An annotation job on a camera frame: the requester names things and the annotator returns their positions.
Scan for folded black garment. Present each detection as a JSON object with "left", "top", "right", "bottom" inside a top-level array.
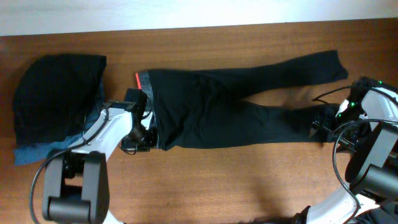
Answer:
[{"left": 12, "top": 54, "right": 107, "bottom": 146}]

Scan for black leggings red-grey waistband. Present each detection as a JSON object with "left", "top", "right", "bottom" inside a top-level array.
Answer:
[{"left": 136, "top": 50, "right": 348, "bottom": 151}]

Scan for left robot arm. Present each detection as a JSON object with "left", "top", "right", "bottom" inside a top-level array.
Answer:
[{"left": 41, "top": 89, "right": 157, "bottom": 223}]

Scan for folded blue jeans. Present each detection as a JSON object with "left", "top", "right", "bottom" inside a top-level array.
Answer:
[{"left": 14, "top": 81, "right": 105, "bottom": 166}]

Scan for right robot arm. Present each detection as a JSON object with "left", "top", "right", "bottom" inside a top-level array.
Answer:
[{"left": 292, "top": 77, "right": 397, "bottom": 223}]

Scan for black shirt with logo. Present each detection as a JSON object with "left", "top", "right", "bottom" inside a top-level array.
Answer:
[{"left": 356, "top": 203, "right": 397, "bottom": 224}]

